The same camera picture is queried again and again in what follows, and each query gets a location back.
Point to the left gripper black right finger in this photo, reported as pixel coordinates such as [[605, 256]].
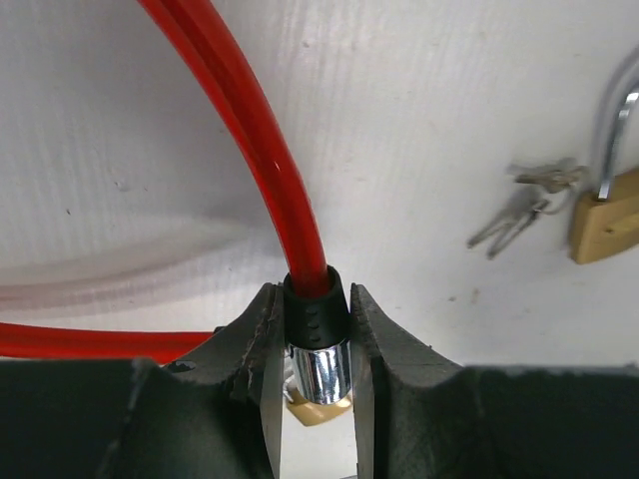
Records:
[[418, 414]]

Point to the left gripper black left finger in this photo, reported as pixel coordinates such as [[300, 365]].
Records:
[[214, 413]]

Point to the red cable lock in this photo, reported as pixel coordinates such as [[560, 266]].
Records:
[[315, 310]]

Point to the small brass padlock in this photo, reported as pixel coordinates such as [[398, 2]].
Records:
[[310, 414]]

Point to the keys beside long padlock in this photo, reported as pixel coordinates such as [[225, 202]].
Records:
[[543, 191]]

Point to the long shackle brass padlock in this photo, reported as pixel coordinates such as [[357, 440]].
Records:
[[605, 217]]

